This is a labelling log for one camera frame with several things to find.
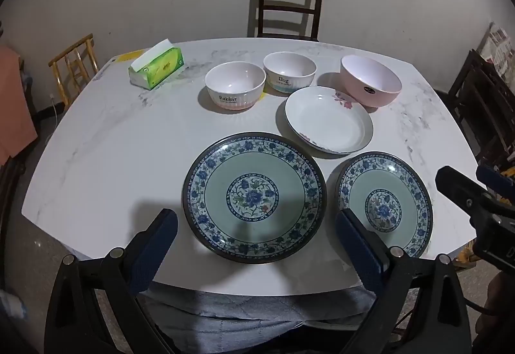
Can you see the pink cloth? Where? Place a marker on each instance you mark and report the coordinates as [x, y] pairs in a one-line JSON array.
[[16, 127]]

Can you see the pink bowl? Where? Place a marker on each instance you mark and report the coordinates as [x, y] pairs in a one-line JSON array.
[[370, 82]]

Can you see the dark chair at right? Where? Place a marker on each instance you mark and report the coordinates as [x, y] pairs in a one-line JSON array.
[[481, 101]]

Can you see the small blue floral plate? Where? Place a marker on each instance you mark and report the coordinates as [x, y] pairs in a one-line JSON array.
[[389, 198]]

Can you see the yellow label on table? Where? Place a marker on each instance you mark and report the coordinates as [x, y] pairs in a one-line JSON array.
[[129, 56]]

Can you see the bamboo chair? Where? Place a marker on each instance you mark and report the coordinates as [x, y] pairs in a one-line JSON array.
[[74, 68]]

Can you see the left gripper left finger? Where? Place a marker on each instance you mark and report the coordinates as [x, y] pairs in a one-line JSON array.
[[148, 249]]

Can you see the white Rabbit bowl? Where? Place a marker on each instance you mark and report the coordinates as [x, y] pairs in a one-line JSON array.
[[235, 85]]

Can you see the white Dog bowl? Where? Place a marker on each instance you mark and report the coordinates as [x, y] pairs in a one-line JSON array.
[[288, 72]]

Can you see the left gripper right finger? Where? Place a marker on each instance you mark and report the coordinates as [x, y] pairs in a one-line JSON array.
[[370, 257]]

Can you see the green tissue box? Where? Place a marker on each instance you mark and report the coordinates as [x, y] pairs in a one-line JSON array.
[[155, 65]]

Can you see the large blue floral plate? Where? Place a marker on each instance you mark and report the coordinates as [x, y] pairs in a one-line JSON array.
[[254, 197]]

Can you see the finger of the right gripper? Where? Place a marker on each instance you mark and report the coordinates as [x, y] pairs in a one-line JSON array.
[[494, 180], [458, 188]]

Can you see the dark wooden chair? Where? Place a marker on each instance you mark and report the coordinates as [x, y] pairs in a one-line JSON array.
[[306, 30]]

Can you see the white pink-flower plate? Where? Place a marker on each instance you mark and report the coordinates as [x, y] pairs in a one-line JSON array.
[[329, 120]]

